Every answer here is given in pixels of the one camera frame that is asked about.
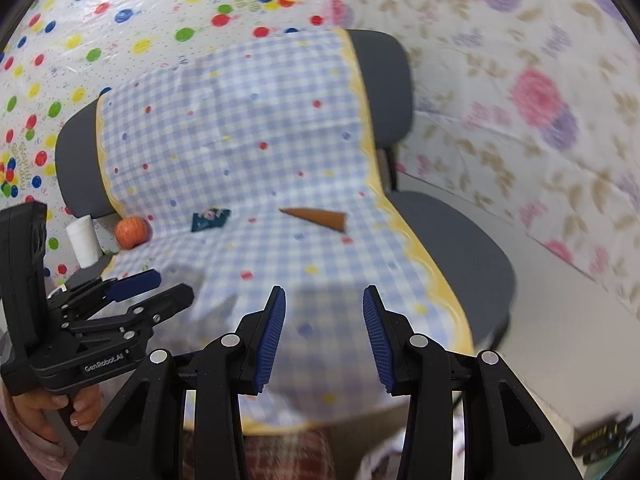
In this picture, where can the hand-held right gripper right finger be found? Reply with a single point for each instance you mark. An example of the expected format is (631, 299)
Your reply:
(377, 340)

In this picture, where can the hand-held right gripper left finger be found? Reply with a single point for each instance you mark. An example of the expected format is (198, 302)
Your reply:
(270, 340)

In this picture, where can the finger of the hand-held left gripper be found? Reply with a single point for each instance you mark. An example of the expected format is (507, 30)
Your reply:
(170, 300)
(135, 284)

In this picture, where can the person's left forearm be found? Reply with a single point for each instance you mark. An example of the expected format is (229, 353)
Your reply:
(25, 450)

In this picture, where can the person's left hand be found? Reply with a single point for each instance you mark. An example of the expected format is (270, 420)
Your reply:
(35, 402)

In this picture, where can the red apple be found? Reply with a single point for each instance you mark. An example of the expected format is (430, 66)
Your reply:
(132, 232)

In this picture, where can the white paper cup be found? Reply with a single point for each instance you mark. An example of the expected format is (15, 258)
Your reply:
(82, 242)

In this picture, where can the dark blue small wrapper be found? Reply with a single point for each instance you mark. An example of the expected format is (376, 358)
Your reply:
(210, 220)

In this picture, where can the grey chair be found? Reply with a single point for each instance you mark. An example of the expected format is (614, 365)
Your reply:
(450, 250)

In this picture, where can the person's plaid trouser leg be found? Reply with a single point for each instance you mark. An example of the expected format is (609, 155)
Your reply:
(300, 452)

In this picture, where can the brown paper scrap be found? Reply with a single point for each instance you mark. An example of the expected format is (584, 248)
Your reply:
(322, 217)

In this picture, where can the blue checkered cloth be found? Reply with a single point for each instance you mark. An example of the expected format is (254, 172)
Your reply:
(250, 135)

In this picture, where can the polka dot wall sheet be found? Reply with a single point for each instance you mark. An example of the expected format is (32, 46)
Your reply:
(150, 10)

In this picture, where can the floral wall sheet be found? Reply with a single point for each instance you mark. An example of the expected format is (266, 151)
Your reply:
(500, 35)

